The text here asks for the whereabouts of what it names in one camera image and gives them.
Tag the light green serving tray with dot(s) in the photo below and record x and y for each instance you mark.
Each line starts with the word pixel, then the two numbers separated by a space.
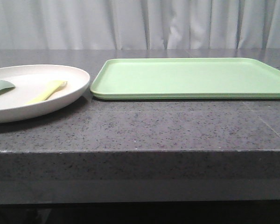
pixel 186 78

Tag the yellow plastic fork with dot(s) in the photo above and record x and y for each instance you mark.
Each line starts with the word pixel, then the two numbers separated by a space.
pixel 52 87

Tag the white curtain backdrop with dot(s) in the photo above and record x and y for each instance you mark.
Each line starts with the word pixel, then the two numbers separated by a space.
pixel 139 24

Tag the white round plate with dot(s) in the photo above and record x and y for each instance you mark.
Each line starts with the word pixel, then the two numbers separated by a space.
pixel 30 81

